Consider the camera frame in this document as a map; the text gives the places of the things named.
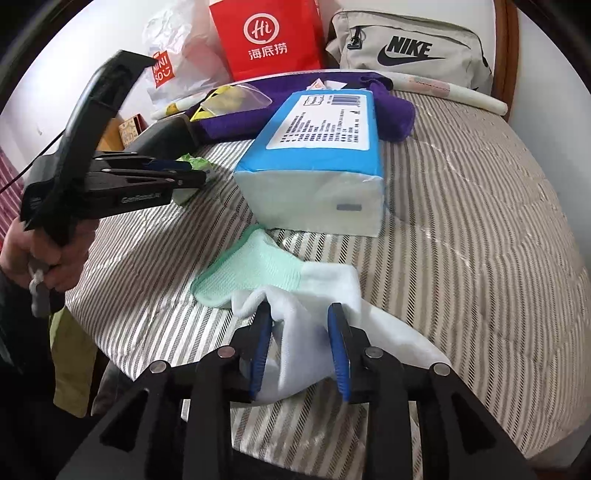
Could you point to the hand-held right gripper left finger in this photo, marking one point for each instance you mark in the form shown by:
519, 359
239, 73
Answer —
261, 350

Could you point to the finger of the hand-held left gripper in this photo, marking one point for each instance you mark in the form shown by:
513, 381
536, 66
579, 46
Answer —
184, 181
138, 164

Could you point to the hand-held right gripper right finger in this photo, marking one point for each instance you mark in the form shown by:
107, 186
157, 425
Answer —
339, 355

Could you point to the green snack packet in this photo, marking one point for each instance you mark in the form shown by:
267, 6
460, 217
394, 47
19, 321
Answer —
198, 164

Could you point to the dark green tin box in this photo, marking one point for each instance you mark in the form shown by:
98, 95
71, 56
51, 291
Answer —
161, 134

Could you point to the white and green sock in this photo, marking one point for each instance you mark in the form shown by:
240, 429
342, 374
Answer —
314, 286

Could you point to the clear plastic bag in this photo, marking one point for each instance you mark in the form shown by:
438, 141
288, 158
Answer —
254, 94

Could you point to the person's left hand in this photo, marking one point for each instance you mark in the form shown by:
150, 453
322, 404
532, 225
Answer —
69, 267

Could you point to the brown printed box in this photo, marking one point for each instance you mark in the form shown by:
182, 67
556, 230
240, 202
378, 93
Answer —
127, 131

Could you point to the red striped cloth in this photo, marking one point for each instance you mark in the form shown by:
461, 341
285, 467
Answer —
9, 184

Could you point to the white plastic shopping bag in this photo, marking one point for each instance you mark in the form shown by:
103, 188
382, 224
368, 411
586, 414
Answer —
184, 55

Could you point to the blue tissue pack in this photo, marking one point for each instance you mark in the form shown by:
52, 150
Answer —
323, 138

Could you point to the small white packet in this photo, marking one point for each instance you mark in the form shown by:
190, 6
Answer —
318, 85

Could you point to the striped bed quilt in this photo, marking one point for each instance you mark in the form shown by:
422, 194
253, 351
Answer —
461, 230

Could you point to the red paper bag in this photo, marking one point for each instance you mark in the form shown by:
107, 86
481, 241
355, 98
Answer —
277, 27

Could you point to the purple towel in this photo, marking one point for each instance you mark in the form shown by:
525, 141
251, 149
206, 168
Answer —
392, 110

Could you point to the beige waist bag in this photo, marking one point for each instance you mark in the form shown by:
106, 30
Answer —
369, 50

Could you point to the brown wooden trim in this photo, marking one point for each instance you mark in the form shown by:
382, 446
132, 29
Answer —
508, 46

